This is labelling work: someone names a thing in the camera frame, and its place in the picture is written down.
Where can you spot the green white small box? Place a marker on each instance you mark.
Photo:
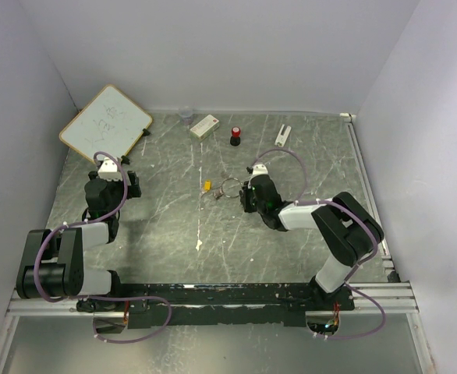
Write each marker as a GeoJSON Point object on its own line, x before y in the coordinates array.
{"type": "Point", "coordinates": [204, 127]}

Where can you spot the metal keyring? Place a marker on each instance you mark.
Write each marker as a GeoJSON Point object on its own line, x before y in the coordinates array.
{"type": "Point", "coordinates": [230, 187]}

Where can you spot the red black stamp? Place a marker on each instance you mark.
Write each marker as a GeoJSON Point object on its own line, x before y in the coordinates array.
{"type": "Point", "coordinates": [235, 136]}

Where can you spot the silver keys bunch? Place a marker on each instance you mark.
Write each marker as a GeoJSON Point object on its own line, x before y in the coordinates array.
{"type": "Point", "coordinates": [218, 193]}

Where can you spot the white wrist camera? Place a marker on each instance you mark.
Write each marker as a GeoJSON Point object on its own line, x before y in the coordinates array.
{"type": "Point", "coordinates": [258, 174]}
{"type": "Point", "coordinates": [109, 171]}

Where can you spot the white plastic clip tool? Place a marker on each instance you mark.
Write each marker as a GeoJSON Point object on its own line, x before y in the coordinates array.
{"type": "Point", "coordinates": [283, 135]}

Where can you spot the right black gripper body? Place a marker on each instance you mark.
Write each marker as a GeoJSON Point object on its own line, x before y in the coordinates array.
{"type": "Point", "coordinates": [250, 205]}

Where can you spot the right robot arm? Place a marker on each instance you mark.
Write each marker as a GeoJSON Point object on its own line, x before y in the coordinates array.
{"type": "Point", "coordinates": [350, 233]}

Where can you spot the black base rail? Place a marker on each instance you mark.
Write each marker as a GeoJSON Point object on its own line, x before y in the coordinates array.
{"type": "Point", "coordinates": [148, 305]}

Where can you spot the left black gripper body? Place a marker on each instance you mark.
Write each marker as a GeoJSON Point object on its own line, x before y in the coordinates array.
{"type": "Point", "coordinates": [118, 190]}

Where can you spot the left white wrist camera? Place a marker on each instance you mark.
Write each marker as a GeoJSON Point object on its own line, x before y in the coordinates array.
{"type": "Point", "coordinates": [109, 171]}

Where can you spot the white corner bracket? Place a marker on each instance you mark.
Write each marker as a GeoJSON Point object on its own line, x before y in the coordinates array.
{"type": "Point", "coordinates": [348, 115]}

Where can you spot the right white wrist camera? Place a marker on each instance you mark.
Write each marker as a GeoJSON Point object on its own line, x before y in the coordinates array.
{"type": "Point", "coordinates": [258, 174]}

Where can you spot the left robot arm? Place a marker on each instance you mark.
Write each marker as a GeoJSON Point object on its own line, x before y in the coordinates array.
{"type": "Point", "coordinates": [61, 271]}

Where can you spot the yellow tag key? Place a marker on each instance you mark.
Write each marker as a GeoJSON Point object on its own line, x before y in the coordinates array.
{"type": "Point", "coordinates": [207, 185]}

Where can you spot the clear plastic cup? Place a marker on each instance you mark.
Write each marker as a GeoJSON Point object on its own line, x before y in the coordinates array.
{"type": "Point", "coordinates": [186, 115]}

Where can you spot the small whiteboard with yellow frame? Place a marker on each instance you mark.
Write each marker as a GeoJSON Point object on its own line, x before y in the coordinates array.
{"type": "Point", "coordinates": [111, 122]}

